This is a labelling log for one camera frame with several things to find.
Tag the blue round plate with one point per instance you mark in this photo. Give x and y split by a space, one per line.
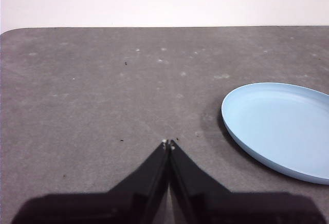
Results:
277 126

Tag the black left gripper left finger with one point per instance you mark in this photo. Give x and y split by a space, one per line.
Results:
123 203

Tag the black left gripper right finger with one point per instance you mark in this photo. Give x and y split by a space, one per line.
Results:
221 206

